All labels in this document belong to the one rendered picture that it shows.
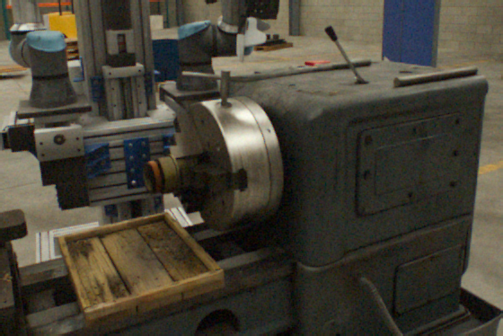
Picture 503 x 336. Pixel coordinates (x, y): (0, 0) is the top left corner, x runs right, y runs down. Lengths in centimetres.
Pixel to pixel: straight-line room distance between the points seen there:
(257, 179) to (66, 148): 67
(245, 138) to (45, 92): 77
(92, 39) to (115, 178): 50
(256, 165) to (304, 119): 14
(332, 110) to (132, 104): 92
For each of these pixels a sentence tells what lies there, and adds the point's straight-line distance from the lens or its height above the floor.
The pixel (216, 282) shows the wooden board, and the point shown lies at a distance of 112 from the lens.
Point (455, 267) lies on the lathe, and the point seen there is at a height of 72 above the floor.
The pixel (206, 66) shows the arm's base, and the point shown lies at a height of 124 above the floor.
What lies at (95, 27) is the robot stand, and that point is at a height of 139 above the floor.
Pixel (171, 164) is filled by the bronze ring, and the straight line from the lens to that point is 114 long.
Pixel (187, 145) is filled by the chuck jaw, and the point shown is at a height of 114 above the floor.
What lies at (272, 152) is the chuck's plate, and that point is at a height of 114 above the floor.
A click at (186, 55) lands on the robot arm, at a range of 172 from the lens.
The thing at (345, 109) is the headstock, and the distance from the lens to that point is 111.
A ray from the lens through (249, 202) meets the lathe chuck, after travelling 111.
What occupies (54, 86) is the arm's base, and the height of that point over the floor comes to 123.
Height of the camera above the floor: 148
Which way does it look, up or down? 15 degrees down
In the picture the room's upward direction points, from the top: 2 degrees counter-clockwise
